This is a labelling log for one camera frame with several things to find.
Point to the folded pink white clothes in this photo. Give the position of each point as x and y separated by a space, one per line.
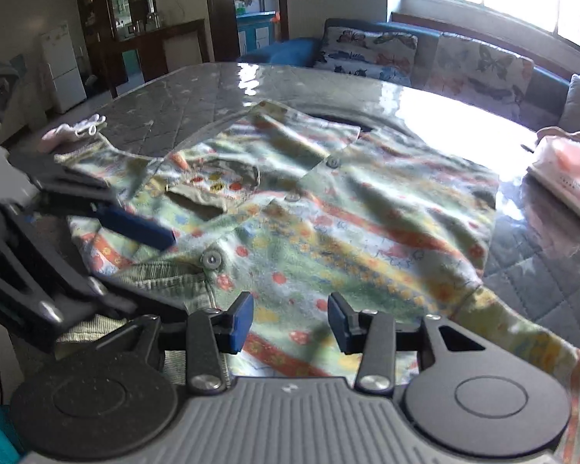
565 169

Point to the dark wooden cabinet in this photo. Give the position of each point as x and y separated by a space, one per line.
140 53

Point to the blue sofa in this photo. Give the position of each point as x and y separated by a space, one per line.
280 51

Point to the green printed baby shirt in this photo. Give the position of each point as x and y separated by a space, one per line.
343 212

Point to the white refrigerator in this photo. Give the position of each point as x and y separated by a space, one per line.
63 67

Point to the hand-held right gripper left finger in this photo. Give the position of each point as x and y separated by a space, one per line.
239 323

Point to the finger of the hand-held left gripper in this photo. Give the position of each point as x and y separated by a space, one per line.
135 227
77 296

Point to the blue low cabinet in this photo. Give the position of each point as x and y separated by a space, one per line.
254 29

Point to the small pink cloth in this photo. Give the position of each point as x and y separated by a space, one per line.
63 135

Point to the large butterfly print cushion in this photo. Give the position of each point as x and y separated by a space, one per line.
483 72

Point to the beige clothes pile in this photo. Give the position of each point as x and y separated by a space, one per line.
575 134

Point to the small black pen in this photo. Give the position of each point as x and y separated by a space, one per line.
528 147

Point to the round table heater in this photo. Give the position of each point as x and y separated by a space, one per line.
382 128

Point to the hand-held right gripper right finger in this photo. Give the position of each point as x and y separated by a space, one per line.
342 325

